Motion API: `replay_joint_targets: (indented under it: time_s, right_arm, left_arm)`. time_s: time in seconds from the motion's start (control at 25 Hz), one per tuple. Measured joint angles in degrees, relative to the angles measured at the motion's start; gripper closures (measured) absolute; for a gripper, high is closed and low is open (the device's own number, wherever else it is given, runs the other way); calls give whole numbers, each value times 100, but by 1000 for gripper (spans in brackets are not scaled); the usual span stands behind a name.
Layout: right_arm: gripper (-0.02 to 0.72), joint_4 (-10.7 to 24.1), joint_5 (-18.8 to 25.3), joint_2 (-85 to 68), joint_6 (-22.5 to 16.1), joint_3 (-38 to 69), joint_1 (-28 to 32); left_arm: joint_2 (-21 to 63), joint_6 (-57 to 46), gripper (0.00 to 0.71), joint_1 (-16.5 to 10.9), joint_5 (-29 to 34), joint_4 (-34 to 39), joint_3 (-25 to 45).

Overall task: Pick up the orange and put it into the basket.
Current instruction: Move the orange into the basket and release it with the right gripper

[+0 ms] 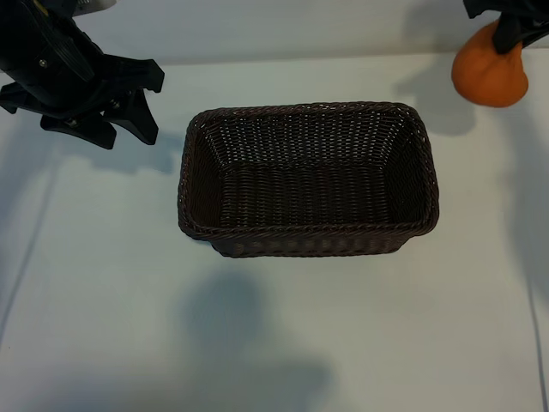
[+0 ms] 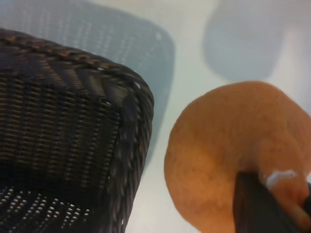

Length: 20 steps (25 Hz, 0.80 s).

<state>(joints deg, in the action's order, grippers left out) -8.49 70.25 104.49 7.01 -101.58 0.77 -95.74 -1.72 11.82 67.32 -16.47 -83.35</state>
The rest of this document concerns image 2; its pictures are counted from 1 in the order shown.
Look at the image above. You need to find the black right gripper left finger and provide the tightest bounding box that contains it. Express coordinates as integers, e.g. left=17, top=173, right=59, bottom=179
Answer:
left=232, top=171, right=300, bottom=233

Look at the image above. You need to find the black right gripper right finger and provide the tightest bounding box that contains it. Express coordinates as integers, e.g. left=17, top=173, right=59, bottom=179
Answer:
left=302, top=181, right=311, bottom=212

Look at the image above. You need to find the orange fruit with stem knob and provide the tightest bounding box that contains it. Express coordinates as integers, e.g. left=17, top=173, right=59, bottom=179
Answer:
left=164, top=81, right=311, bottom=233

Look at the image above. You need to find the dark brown woven wicker basket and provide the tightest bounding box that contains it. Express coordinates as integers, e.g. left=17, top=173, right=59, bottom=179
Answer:
left=0, top=28, right=155, bottom=233

